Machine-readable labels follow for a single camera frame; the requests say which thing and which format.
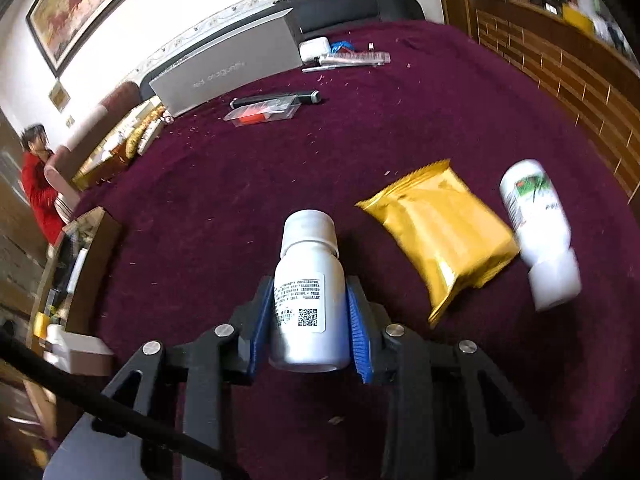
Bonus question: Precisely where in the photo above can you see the gold wall plaque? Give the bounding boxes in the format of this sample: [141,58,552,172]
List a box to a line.
[48,80,71,111]

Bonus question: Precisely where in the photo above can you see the yellow box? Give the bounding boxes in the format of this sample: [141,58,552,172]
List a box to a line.
[562,2,598,33]

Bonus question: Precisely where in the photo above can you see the black bag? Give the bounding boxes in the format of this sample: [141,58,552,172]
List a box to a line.
[295,0,426,36]

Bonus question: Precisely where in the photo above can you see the clear plastic box with red item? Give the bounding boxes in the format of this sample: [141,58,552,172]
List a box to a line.
[223,99,302,126]

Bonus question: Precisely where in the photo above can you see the small white pill bottle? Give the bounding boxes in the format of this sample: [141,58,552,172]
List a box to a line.
[268,210,351,373]

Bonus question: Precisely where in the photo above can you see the gold gift packages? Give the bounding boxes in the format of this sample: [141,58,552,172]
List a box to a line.
[72,100,168,191]

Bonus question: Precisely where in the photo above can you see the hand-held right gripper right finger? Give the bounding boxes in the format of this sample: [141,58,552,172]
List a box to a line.
[345,275,571,480]

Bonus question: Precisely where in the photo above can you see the black cable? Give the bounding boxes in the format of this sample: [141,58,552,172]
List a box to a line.
[0,332,251,480]

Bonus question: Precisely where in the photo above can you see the brown brick-pattern counter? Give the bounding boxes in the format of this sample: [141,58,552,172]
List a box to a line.
[432,0,640,201]

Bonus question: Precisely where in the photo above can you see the gold snack packet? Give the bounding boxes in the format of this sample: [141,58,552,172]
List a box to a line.
[355,159,521,328]

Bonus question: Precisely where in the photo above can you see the white box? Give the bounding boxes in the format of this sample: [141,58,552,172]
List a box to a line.
[45,324,115,376]

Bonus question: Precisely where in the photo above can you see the white charger case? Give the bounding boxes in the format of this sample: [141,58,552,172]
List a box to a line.
[298,36,332,63]

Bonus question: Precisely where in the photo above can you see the large white bottle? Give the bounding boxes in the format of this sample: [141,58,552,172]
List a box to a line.
[499,159,583,312]

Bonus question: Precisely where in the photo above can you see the cardboard box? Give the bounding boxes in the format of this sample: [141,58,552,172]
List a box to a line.
[27,207,123,361]

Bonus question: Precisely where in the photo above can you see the framed painting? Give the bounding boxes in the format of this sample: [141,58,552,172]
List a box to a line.
[25,0,176,78]

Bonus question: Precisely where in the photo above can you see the clear toothbrush package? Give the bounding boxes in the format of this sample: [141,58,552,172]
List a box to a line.
[320,50,392,67]

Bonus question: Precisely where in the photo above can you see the black marker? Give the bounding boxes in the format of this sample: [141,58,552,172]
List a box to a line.
[230,90,322,109]

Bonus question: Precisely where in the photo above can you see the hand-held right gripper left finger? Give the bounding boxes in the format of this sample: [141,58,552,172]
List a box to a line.
[45,275,276,480]

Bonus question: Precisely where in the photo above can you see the grey rectangular box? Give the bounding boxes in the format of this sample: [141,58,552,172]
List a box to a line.
[149,6,303,117]

